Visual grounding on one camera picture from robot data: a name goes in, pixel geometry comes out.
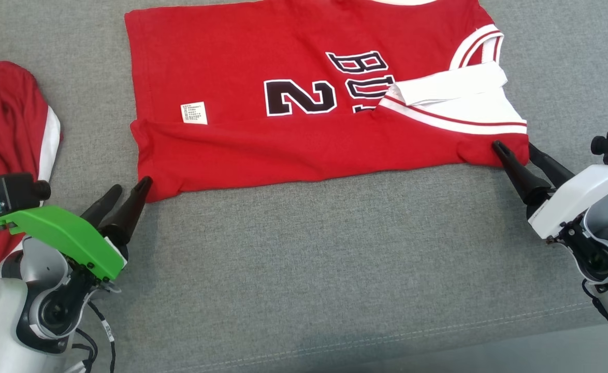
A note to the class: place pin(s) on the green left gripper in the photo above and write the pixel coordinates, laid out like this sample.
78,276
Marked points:
60,233

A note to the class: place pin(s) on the grey fabric sofa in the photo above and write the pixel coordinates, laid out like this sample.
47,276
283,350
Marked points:
304,269

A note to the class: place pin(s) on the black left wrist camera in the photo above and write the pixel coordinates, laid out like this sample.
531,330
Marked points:
11,189

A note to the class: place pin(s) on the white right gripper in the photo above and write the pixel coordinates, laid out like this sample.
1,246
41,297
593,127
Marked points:
573,199

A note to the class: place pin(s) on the red shorts white side stripe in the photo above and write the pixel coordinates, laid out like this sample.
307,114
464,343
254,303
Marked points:
3,119

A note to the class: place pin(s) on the red basketball jersey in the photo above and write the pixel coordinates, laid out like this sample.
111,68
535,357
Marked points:
231,62

